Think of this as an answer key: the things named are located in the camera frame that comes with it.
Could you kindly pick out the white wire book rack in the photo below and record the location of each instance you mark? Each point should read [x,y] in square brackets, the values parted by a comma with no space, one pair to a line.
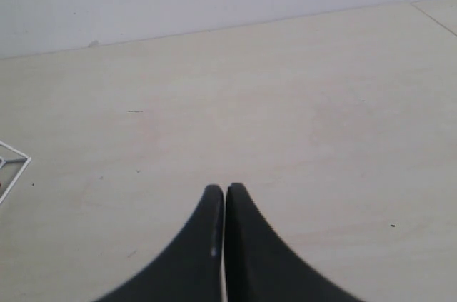
[13,165]

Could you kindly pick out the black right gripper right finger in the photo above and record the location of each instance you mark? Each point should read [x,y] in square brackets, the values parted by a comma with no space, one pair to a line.
[259,265]

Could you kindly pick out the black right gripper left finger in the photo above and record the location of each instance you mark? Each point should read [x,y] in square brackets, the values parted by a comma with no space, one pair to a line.
[189,268]

